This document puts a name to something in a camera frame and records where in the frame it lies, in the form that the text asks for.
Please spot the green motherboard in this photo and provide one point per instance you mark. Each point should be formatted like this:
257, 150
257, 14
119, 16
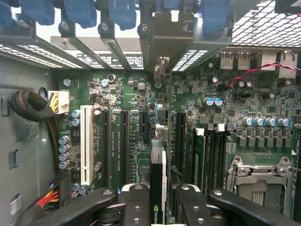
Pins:
200, 94

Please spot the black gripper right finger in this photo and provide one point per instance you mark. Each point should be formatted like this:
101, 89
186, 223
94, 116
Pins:
247, 207

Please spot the white PCI expansion slot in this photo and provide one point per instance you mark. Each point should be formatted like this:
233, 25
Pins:
86, 141

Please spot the metal CPU socket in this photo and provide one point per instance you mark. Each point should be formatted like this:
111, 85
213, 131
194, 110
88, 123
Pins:
258, 179

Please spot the grey power supply unit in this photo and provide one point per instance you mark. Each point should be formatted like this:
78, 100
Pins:
23, 146

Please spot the white power connector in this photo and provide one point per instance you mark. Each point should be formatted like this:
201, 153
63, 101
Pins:
61, 101

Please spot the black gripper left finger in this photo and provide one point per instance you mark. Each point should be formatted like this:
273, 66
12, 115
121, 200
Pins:
94, 202

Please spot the black open PC case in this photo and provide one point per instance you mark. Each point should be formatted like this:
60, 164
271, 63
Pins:
258, 23

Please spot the black long expansion slot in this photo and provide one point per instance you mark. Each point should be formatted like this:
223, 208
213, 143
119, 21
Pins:
180, 141
106, 146

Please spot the grey chipset heatsink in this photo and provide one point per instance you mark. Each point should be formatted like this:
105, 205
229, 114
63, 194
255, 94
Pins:
144, 174

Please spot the perforated metal slot cover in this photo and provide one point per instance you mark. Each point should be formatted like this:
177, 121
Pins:
190, 60
23, 56

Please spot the black short expansion slot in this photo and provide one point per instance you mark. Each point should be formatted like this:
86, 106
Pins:
144, 122

